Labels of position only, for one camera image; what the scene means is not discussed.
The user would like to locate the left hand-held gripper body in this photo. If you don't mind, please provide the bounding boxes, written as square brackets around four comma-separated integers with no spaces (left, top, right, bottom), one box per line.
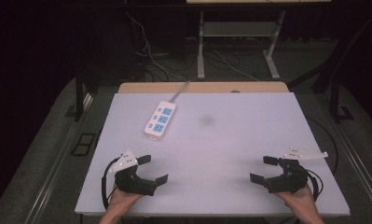
[108,148,158,197]

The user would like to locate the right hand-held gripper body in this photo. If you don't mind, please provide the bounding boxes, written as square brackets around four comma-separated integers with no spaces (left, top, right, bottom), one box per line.
[262,146,329,195]

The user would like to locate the person's left hand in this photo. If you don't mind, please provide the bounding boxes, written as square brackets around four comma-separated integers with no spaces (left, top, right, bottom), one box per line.
[107,186,145,217]

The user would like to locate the person's right hand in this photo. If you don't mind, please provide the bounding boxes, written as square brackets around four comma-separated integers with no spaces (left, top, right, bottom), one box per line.
[273,184,316,217]

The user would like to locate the white power strip blue sockets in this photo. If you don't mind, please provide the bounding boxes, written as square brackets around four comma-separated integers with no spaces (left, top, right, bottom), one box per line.
[143,100,178,142]

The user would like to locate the black upright stand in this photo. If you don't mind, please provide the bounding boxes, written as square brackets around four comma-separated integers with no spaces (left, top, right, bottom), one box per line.
[64,66,86,122]

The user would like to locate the black slanted stand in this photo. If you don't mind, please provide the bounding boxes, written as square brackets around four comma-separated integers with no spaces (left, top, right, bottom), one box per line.
[287,12,372,124]

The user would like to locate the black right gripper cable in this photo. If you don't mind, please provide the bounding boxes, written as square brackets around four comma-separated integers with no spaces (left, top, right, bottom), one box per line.
[303,168,324,202]

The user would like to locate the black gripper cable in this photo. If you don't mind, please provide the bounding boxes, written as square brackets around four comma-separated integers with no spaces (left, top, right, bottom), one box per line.
[303,168,324,202]
[100,157,120,210]

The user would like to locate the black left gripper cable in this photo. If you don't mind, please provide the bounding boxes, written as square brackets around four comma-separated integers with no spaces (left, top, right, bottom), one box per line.
[100,157,120,210]

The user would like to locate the black floor cable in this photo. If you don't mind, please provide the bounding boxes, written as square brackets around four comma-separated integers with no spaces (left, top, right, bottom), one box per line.
[304,116,340,175]

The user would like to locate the black rectangular floor frame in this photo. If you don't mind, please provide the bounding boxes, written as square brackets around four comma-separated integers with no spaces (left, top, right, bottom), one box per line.
[70,133,97,157]

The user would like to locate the aluminium floor rail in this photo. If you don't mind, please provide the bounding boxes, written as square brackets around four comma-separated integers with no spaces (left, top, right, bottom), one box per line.
[24,92,94,224]
[323,96,372,213]

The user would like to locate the grey power strip cable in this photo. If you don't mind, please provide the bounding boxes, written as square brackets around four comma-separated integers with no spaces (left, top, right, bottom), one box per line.
[168,80,191,104]

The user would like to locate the short white floor cable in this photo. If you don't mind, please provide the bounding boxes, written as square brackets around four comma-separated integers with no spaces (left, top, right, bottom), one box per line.
[211,49,260,82]

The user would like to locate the long white floor cable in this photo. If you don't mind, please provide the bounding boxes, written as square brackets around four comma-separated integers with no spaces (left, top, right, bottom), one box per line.
[125,11,189,82]

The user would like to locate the grey metal frame table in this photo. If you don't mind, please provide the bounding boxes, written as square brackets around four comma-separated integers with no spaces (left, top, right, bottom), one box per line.
[186,0,333,81]

